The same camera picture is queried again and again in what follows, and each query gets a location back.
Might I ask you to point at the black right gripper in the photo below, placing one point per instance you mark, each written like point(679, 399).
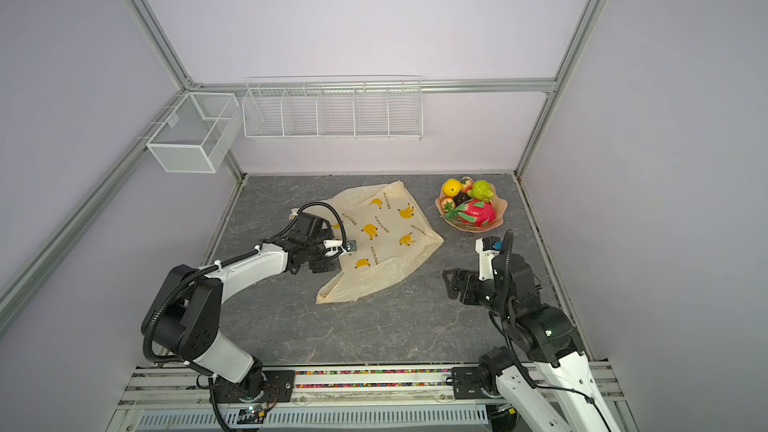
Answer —
point(469, 296)

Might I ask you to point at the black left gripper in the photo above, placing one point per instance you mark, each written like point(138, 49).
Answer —
point(322, 266)

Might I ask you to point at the banana print plastic bag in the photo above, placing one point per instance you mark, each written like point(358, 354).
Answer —
point(392, 235)

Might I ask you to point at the yellow lemon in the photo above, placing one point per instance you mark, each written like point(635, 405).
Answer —
point(451, 188)

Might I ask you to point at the peach with stem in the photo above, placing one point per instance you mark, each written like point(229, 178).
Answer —
point(466, 183)

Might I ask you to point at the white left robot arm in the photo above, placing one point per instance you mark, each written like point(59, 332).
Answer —
point(183, 323)

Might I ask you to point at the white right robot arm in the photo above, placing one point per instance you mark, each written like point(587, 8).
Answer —
point(542, 372)

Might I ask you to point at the red green dragon fruit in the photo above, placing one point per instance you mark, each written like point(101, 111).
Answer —
point(474, 214)

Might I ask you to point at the peach wavy fruit plate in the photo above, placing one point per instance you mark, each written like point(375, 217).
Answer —
point(500, 205)

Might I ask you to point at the green chayote pear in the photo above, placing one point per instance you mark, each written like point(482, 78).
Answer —
point(482, 190)

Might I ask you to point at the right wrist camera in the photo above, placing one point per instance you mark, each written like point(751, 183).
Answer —
point(487, 249)

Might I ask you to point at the long white wire basket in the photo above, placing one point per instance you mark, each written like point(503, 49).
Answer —
point(333, 107)

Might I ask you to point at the small white wire basket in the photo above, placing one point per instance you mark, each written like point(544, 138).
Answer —
point(198, 133)

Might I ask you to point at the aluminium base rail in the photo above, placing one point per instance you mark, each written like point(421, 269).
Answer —
point(309, 398)

